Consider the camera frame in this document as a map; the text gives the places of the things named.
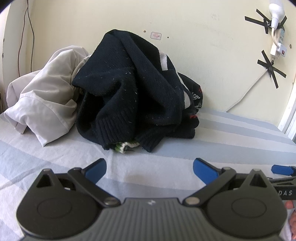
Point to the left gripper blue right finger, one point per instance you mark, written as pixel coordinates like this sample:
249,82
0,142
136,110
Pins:
216,180

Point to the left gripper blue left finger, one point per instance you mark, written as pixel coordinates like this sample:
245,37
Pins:
85,181

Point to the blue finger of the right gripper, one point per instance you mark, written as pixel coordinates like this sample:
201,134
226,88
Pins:
283,170

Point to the navy green knit sweater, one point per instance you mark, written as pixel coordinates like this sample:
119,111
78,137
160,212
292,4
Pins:
131,93

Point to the right hand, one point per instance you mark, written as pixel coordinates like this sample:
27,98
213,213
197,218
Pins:
289,204

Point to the striped blue bed sheet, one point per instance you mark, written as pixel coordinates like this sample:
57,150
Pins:
223,139

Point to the black printed garment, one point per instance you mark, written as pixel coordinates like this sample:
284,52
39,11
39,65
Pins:
193,96

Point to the white shirt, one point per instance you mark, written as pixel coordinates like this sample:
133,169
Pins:
43,100

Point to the lower black tape cross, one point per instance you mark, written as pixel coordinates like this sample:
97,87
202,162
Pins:
269,66

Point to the black tape cross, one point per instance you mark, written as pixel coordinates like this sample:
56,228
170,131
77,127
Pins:
269,66
266,22

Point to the white charger adapter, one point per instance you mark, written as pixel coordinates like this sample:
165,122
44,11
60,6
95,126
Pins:
278,50

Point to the upper black tape cross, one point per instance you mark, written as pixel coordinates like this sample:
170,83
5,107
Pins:
266,22

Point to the white door frame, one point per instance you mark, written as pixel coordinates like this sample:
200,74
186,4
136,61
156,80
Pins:
288,120

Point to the small wall sticker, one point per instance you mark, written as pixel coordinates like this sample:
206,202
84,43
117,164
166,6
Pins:
156,36

